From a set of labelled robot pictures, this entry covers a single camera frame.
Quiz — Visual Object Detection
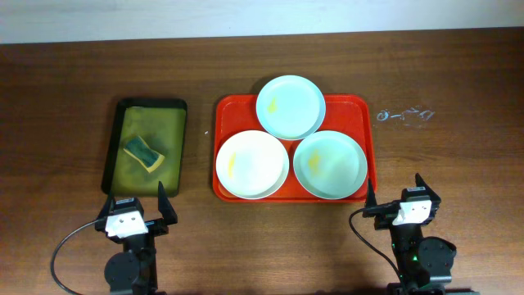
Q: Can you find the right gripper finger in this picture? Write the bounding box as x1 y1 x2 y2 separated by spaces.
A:
365 179 377 207
415 173 433 193

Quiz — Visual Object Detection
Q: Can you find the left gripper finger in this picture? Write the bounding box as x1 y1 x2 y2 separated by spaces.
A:
97 193 115 223
158 181 178 225

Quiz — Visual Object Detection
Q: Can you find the pale green plate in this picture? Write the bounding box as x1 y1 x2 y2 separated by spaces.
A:
293 130 368 200

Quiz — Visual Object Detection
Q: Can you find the green and yellow sponge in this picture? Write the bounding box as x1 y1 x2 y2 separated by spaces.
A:
124 136 165 173

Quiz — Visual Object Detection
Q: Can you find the white plate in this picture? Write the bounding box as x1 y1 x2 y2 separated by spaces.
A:
215 130 290 200

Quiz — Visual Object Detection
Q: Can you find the light blue plate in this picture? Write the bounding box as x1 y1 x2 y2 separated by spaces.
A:
255 75 327 140

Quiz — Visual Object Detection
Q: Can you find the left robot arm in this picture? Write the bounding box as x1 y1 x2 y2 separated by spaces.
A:
95 183 178 295

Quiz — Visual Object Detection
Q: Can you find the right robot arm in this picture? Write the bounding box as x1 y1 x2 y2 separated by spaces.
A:
363 174 474 294

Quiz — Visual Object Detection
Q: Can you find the black tray with green liquid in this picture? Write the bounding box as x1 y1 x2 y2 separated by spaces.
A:
101 98 187 197

